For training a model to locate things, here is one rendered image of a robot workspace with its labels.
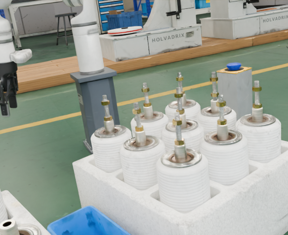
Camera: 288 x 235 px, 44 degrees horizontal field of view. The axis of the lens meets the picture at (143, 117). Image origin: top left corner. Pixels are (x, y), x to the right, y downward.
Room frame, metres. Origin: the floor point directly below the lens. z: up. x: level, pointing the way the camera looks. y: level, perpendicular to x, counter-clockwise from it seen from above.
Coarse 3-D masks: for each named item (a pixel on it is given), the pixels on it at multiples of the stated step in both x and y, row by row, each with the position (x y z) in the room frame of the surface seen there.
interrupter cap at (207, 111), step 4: (204, 108) 0.85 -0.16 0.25; (208, 108) 0.85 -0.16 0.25; (224, 108) 0.83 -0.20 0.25; (228, 108) 0.83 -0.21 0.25; (204, 112) 0.82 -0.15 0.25; (208, 112) 0.82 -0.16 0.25; (224, 112) 0.80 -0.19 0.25; (228, 112) 0.79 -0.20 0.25; (208, 116) 0.79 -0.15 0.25; (212, 116) 0.79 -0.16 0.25; (216, 116) 0.78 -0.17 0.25
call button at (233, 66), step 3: (231, 63) 0.99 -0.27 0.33; (234, 63) 0.98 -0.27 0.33; (237, 63) 0.98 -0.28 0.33; (240, 63) 0.98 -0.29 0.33; (228, 66) 0.97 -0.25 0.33; (231, 66) 0.97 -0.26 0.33; (234, 66) 0.96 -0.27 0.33; (237, 66) 0.96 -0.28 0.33; (240, 66) 0.97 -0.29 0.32; (228, 69) 0.98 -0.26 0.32; (231, 69) 0.97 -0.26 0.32; (234, 69) 0.97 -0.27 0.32; (237, 69) 0.97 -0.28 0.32
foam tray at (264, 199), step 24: (96, 168) 0.74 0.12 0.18; (264, 168) 0.64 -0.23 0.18; (96, 192) 0.71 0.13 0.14; (120, 192) 0.62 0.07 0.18; (144, 192) 0.61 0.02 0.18; (216, 192) 0.59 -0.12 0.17; (240, 192) 0.57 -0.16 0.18; (264, 192) 0.61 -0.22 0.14; (120, 216) 0.64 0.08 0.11; (144, 216) 0.57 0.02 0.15; (168, 216) 0.52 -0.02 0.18; (192, 216) 0.51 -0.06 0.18; (216, 216) 0.52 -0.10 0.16; (240, 216) 0.56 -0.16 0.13; (264, 216) 0.61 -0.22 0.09
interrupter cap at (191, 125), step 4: (188, 120) 0.78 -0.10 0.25; (192, 120) 0.77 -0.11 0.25; (168, 124) 0.77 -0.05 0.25; (172, 124) 0.76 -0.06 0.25; (188, 124) 0.76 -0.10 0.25; (192, 124) 0.75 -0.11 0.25; (196, 124) 0.74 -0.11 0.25; (168, 128) 0.74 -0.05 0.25; (172, 128) 0.74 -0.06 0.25; (184, 128) 0.73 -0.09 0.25; (188, 128) 0.73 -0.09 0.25; (192, 128) 0.72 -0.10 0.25; (196, 128) 0.73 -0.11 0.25
